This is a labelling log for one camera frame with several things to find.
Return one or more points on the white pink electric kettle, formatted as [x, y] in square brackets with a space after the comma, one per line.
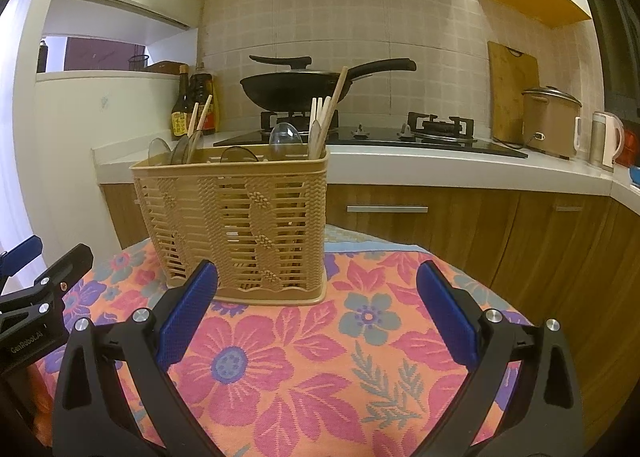
[607, 142]

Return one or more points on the white kitchen countertop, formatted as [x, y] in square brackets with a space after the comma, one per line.
[400, 159]

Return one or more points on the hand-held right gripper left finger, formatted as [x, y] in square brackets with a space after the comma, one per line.
[187, 317]

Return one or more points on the small dark bottle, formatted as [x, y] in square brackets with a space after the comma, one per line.
[42, 57]

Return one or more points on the wooden cutting board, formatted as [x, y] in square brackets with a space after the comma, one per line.
[512, 87]

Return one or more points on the large amber sauce bottle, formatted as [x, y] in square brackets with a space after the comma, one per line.
[207, 107]

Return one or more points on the floral tablecloth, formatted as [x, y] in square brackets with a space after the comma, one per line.
[300, 362]

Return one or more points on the wooden chopstick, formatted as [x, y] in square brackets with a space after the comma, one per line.
[205, 113]
[193, 119]
[320, 112]
[326, 109]
[313, 117]
[337, 89]

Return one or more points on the blue round object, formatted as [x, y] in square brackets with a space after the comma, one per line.
[635, 177]

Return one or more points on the slim dark sauce bottle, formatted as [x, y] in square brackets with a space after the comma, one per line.
[181, 122]

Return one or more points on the beige woven plastic utensil basket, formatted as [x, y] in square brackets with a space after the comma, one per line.
[225, 217]

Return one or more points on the black gas stove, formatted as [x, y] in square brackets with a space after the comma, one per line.
[380, 139]

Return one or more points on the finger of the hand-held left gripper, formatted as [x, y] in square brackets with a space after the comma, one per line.
[70, 264]
[20, 254]

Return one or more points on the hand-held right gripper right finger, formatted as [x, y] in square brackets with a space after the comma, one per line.
[447, 317]

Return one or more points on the black wok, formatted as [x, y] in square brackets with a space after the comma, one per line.
[290, 92]

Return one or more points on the beige rice cooker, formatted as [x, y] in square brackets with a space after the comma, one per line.
[550, 122]

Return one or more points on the wooden box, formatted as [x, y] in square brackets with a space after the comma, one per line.
[167, 67]

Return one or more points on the dark window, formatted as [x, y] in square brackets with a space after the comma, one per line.
[620, 62]

